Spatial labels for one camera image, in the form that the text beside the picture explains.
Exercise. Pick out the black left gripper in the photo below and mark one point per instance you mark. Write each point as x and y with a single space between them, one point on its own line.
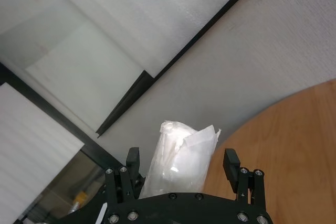
103 212

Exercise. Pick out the black partition frame post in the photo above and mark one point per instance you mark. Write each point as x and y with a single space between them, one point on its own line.
52 112

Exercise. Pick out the black wall rail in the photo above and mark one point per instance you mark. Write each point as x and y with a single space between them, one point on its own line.
127 103

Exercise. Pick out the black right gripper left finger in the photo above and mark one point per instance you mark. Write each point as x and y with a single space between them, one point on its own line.
126 182

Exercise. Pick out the silver ribbed object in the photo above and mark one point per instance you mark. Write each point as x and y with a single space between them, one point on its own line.
74 207

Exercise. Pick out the small yellow object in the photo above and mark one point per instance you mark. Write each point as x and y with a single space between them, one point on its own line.
82 198

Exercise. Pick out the white plastic sandbag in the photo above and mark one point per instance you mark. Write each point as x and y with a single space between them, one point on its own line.
178 163

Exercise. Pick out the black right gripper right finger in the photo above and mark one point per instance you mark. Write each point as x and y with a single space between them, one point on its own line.
244 184

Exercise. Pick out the white foam board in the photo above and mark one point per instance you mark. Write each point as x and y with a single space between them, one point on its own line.
31 155

